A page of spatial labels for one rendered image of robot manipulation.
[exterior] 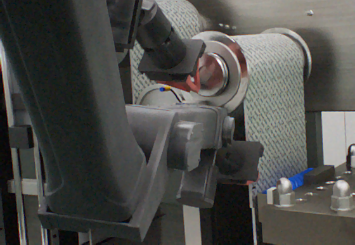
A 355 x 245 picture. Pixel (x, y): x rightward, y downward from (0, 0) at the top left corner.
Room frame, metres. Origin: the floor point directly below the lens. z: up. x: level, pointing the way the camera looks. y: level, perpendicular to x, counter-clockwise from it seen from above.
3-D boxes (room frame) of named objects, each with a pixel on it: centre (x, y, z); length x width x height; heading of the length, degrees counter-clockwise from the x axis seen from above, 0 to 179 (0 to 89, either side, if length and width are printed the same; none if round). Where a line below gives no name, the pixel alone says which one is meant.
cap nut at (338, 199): (1.00, -0.20, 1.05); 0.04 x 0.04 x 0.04
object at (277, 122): (1.19, -0.12, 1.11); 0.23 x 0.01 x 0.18; 147
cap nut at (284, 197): (1.05, -0.11, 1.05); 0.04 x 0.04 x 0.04
